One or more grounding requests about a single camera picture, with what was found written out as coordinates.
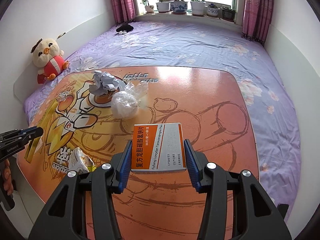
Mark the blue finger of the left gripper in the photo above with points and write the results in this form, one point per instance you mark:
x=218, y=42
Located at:
x=28, y=130

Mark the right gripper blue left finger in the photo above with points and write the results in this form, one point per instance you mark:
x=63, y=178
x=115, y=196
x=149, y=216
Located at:
x=124, y=167

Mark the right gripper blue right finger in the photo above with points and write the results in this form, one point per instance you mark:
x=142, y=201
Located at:
x=193, y=166

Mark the orange white medicine box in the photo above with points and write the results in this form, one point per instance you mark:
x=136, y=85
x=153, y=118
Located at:
x=157, y=148

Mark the white yellow snack bag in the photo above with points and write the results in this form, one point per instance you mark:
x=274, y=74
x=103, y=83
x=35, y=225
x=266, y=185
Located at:
x=80, y=162

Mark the clear plastic bag white wad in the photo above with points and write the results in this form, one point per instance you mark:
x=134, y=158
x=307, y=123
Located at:
x=126, y=103

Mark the person's left hand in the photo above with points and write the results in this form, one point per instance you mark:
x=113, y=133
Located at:
x=8, y=186

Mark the orange cartoon folding table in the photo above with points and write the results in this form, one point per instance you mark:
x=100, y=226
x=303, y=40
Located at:
x=204, y=106

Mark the chick plush toy red shirt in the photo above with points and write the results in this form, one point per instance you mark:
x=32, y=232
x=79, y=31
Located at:
x=48, y=58

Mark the crumpled grey paper ball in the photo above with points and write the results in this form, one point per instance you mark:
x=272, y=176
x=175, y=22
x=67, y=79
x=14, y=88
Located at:
x=104, y=83

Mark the purple floral bed sheet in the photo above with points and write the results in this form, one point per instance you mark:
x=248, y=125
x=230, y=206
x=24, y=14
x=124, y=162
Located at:
x=170, y=44

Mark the black and white plush toy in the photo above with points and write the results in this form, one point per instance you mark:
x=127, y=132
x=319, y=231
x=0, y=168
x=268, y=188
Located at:
x=124, y=29

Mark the dark rectangular planter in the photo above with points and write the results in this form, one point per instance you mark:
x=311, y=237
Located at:
x=228, y=13

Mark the small blue white pot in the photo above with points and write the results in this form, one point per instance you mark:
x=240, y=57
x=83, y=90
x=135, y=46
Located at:
x=212, y=10

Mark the large white flower pot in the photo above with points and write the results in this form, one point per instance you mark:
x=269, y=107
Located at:
x=197, y=7

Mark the blue white porcelain planter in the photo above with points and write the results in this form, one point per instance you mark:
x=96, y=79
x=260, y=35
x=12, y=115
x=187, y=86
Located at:
x=179, y=7

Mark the left pink curtain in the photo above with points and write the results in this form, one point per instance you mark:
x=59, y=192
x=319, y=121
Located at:
x=124, y=11

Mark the pink curtain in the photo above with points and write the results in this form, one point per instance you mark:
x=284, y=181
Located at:
x=257, y=19
x=124, y=11

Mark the white pot green shrub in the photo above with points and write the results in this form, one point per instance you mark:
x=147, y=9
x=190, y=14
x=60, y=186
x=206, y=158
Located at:
x=163, y=6

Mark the right pink curtain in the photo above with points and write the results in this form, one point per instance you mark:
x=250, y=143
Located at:
x=257, y=19

